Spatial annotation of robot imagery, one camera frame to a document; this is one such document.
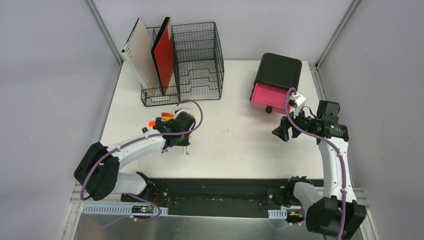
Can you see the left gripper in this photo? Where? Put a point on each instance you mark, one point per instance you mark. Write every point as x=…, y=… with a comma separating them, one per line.
x=162, y=129

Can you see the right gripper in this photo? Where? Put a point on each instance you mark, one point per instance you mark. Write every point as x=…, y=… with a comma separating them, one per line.
x=282, y=130

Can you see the black pink drawer unit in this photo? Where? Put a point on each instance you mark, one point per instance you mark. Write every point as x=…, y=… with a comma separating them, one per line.
x=276, y=74

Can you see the red A4 folder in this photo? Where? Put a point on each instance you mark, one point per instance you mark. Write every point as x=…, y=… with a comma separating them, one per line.
x=163, y=54

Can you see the white A4 folder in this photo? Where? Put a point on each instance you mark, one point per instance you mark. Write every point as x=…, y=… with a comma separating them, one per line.
x=137, y=54

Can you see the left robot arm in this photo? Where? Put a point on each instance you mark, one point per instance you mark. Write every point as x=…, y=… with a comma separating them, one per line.
x=100, y=170

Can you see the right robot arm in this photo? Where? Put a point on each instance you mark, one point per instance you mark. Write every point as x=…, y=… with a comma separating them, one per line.
x=336, y=212

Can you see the yellow highlighter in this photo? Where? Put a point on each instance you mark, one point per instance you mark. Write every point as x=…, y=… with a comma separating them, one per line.
x=165, y=118

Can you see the orange cap black marker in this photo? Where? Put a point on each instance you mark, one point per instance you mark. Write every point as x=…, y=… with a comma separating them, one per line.
x=152, y=123

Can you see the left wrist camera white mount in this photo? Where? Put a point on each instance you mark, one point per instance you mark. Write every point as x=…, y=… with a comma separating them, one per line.
x=180, y=109

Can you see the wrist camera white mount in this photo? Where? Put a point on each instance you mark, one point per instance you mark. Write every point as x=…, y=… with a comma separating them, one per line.
x=180, y=109
x=297, y=102

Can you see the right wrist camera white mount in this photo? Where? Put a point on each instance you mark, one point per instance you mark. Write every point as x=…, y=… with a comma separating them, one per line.
x=297, y=102

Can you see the black mounting base plate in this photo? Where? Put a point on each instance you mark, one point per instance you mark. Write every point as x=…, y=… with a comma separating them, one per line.
x=226, y=197

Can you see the black wire mesh desk organizer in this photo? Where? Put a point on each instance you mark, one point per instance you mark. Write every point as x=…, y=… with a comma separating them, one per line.
x=198, y=67

